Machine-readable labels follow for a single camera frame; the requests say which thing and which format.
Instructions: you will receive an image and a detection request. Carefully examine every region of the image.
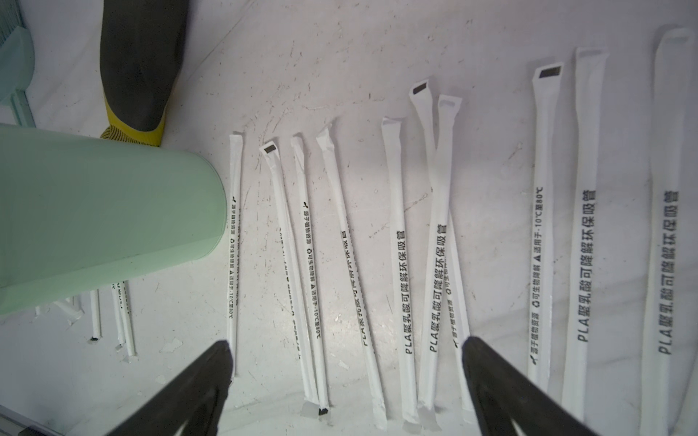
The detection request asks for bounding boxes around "black yellow work glove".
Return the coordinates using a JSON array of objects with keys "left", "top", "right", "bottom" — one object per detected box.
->
[{"left": 100, "top": 0, "right": 190, "bottom": 147}]

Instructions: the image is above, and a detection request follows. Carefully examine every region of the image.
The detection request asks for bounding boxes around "straw thirteenth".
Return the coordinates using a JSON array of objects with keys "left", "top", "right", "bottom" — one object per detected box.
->
[{"left": 117, "top": 282, "right": 137, "bottom": 363}]

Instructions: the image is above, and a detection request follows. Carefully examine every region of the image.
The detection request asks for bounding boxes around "green storage cup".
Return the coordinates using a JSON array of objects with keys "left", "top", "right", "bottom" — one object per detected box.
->
[{"left": 1, "top": 125, "right": 227, "bottom": 314}]

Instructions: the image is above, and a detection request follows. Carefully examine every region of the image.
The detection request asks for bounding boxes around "straw sixteenth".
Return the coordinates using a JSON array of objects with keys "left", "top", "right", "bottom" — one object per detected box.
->
[{"left": 54, "top": 301, "right": 85, "bottom": 323}]

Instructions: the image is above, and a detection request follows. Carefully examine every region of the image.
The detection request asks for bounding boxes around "green hand brush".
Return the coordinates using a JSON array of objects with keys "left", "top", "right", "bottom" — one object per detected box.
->
[{"left": 1, "top": 0, "right": 36, "bottom": 128}]

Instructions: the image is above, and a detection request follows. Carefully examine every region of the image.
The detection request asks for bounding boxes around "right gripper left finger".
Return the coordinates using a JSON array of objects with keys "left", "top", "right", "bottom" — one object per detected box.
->
[{"left": 110, "top": 340, "right": 234, "bottom": 435}]

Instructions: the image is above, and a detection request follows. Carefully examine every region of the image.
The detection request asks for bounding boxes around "straw fourteenth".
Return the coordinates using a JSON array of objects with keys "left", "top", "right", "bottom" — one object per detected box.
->
[{"left": 90, "top": 290, "right": 103, "bottom": 342}]

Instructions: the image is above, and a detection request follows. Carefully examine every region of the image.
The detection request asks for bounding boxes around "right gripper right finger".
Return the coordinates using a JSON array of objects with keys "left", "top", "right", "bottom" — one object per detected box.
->
[{"left": 461, "top": 336, "right": 594, "bottom": 435}]

